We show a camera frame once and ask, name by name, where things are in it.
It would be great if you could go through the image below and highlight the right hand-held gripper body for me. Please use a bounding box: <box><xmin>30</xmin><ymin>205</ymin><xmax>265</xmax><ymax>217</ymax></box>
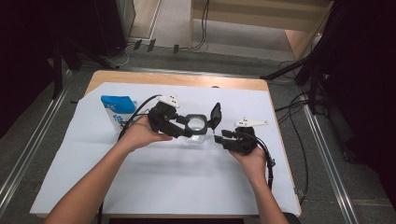
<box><xmin>226</xmin><ymin>117</ymin><xmax>269</xmax><ymax>156</ymax></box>

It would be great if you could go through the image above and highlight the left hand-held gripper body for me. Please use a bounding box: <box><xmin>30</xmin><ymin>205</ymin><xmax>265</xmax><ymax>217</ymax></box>
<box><xmin>148</xmin><ymin>94</ymin><xmax>181</xmax><ymax>136</ymax></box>

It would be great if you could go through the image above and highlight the clear jar with black lid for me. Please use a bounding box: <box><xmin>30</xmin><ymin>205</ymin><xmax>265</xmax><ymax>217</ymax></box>
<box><xmin>183</xmin><ymin>102</ymin><xmax>223</xmax><ymax>145</ymax></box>

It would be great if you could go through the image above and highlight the blue white snack bag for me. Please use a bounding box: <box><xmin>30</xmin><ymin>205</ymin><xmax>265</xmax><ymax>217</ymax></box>
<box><xmin>100</xmin><ymin>94</ymin><xmax>138</xmax><ymax>134</ymax></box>

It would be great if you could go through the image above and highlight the person's right hand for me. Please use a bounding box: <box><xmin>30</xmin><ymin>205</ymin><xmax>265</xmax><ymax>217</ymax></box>
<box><xmin>229</xmin><ymin>147</ymin><xmax>268</xmax><ymax>185</ymax></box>

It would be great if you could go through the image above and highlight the person's left hand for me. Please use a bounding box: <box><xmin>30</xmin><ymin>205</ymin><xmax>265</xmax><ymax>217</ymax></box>
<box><xmin>120</xmin><ymin>119</ymin><xmax>174</xmax><ymax>153</ymax></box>

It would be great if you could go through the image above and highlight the wooden table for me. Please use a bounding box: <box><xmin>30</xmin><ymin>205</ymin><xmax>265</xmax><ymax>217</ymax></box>
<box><xmin>29</xmin><ymin>69</ymin><xmax>303</xmax><ymax>219</ymax></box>

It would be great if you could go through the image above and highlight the white paper sheet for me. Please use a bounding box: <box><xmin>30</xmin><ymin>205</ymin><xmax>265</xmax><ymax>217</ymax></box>
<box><xmin>29</xmin><ymin>81</ymin><xmax>303</xmax><ymax>217</ymax></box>

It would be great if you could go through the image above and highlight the black tripod stand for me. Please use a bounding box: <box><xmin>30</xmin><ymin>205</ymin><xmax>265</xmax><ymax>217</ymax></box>
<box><xmin>260</xmin><ymin>54</ymin><xmax>331</xmax><ymax>116</ymax></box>
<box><xmin>50</xmin><ymin>38</ymin><xmax>120</xmax><ymax>101</ymax></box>

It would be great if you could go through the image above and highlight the black round object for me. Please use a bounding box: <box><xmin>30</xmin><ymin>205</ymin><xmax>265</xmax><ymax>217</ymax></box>
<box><xmin>281</xmin><ymin>212</ymin><xmax>303</xmax><ymax>224</ymax></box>

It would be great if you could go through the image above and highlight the dark cabinet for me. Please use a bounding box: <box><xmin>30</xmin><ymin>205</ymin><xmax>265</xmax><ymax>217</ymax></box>
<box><xmin>92</xmin><ymin>0</ymin><xmax>136</xmax><ymax>57</ymax></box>

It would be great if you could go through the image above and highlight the black curtain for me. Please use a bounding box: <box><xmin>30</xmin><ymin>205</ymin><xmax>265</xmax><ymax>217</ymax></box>
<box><xmin>0</xmin><ymin>0</ymin><xmax>97</xmax><ymax>138</ymax></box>
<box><xmin>323</xmin><ymin>0</ymin><xmax>396</xmax><ymax>213</ymax></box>

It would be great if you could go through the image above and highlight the black floor cable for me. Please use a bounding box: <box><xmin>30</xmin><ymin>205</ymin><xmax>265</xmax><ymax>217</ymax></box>
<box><xmin>275</xmin><ymin>60</ymin><xmax>312</xmax><ymax>206</ymax></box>

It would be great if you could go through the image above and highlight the black hanging cable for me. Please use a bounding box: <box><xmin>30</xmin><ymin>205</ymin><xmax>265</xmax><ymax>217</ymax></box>
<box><xmin>188</xmin><ymin>0</ymin><xmax>211</xmax><ymax>52</ymax></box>

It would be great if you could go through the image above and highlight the metal floor rail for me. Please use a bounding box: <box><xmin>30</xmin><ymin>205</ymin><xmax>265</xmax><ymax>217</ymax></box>
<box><xmin>0</xmin><ymin>69</ymin><xmax>74</xmax><ymax>216</ymax></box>
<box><xmin>300</xmin><ymin>96</ymin><xmax>359</xmax><ymax>224</ymax></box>

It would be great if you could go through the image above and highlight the light wooden frame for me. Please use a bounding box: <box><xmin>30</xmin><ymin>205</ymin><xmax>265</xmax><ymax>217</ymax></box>
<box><xmin>189</xmin><ymin>0</ymin><xmax>335</xmax><ymax>62</ymax></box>

